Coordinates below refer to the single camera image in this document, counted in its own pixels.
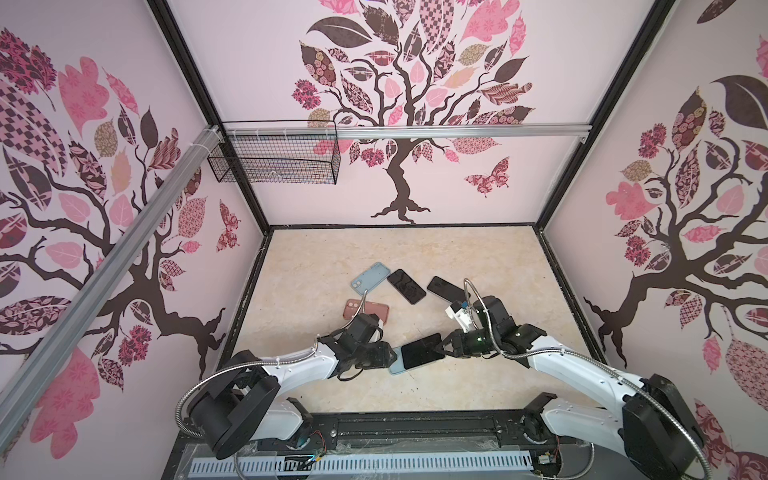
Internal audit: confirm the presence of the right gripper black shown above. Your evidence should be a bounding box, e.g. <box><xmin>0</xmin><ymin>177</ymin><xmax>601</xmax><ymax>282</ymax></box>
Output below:
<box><xmin>433</xmin><ymin>328</ymin><xmax>498</xmax><ymax>357</ymax></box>

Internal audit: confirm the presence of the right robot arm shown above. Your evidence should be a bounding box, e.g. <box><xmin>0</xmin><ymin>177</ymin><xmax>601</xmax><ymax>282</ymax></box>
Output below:
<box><xmin>436</xmin><ymin>296</ymin><xmax>713</xmax><ymax>479</ymax></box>

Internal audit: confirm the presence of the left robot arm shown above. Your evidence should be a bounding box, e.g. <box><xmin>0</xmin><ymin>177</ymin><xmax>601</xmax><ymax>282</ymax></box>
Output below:
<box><xmin>174</xmin><ymin>313</ymin><xmax>398</xmax><ymax>459</ymax></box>

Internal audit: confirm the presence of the pink phone case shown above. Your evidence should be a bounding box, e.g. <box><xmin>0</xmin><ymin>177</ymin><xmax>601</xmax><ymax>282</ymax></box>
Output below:
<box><xmin>342</xmin><ymin>299</ymin><xmax>390</xmax><ymax>325</ymax></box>

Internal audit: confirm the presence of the black phone purple edge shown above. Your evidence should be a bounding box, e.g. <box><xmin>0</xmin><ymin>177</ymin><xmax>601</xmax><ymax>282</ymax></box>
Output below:
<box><xmin>387</xmin><ymin>269</ymin><xmax>426</xmax><ymax>305</ymax></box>

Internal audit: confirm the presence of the light blue case far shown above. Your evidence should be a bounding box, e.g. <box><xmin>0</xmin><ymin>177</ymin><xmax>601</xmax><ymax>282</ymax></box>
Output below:
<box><xmin>350</xmin><ymin>262</ymin><xmax>391</xmax><ymax>296</ymax></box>

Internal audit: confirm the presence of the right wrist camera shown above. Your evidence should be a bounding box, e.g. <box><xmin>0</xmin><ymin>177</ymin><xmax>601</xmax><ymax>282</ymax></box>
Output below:
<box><xmin>445</xmin><ymin>302</ymin><xmax>476</xmax><ymax>333</ymax></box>

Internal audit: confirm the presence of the black base frame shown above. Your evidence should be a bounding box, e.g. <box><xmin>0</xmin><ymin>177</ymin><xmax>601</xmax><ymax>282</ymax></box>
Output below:
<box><xmin>162</xmin><ymin>410</ymin><xmax>642</xmax><ymax>479</ymax></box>

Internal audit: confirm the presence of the white slotted cable duct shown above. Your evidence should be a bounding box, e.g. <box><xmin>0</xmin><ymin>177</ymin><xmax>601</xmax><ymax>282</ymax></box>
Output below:
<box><xmin>187</xmin><ymin>451</ymin><xmax>533</xmax><ymax>479</ymax></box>

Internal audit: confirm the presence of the left metal conduit cable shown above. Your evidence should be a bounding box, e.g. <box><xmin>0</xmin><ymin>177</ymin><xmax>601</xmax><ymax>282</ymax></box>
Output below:
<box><xmin>175</xmin><ymin>287</ymin><xmax>373</xmax><ymax>439</ymax></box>

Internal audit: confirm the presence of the black wire basket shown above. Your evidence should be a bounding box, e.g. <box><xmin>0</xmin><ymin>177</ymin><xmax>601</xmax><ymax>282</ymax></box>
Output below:
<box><xmin>208</xmin><ymin>120</ymin><xmax>341</xmax><ymax>185</ymax></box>

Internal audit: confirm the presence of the aluminium rail back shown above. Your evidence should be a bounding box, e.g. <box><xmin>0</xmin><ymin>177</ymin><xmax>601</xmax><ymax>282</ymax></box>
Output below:
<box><xmin>225</xmin><ymin>122</ymin><xmax>592</xmax><ymax>140</ymax></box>

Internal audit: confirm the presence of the aluminium rail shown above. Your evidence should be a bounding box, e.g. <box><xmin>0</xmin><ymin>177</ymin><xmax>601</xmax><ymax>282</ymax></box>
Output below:
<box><xmin>225</xmin><ymin>122</ymin><xmax>592</xmax><ymax>140</ymax></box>
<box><xmin>1</xmin><ymin>125</ymin><xmax>222</xmax><ymax>448</ymax></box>

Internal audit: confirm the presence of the aluminium rail left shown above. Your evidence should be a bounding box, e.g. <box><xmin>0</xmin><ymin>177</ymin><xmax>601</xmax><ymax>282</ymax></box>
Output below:
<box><xmin>1</xmin><ymin>125</ymin><xmax>222</xmax><ymax>448</ymax></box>

